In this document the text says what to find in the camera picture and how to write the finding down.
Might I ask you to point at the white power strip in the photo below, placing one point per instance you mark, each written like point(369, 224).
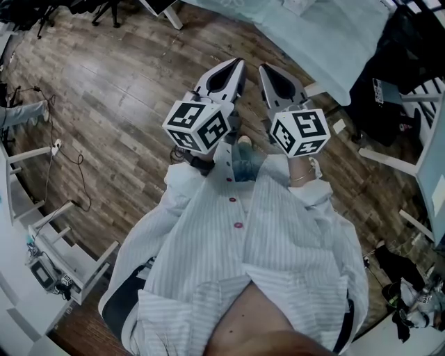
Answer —
point(56, 146)

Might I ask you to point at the white striped shirt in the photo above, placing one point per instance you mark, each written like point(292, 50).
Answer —
point(208, 243)

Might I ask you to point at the person's chest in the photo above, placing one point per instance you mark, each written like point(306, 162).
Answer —
point(264, 323)

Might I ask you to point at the white tabletop device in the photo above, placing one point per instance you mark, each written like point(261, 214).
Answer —
point(42, 274)

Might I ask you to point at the pale shoe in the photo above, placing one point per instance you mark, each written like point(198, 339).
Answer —
point(245, 140)

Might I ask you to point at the person's right forearm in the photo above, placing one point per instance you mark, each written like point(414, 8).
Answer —
point(299, 168)

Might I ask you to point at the spare hand-held gripper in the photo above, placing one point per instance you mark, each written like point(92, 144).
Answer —
point(65, 281)

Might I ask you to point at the black office chair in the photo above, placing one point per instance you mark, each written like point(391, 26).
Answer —
point(111, 12)
point(45, 14)
point(389, 69)

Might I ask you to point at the white desk with glass top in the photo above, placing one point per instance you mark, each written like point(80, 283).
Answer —
point(431, 167)

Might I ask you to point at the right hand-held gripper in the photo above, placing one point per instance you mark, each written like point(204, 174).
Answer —
point(302, 132)

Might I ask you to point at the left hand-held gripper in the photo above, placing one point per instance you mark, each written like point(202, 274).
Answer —
point(194, 125)

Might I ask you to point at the small paper tag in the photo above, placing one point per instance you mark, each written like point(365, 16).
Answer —
point(339, 126)

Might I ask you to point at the white table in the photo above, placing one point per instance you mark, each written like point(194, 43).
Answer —
point(175, 20)

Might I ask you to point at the blue jeans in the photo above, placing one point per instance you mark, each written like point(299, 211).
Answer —
point(245, 167)

